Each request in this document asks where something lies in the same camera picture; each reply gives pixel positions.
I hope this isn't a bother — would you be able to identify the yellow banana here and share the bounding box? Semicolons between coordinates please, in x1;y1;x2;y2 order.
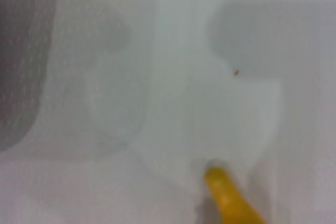
204;166;266;224

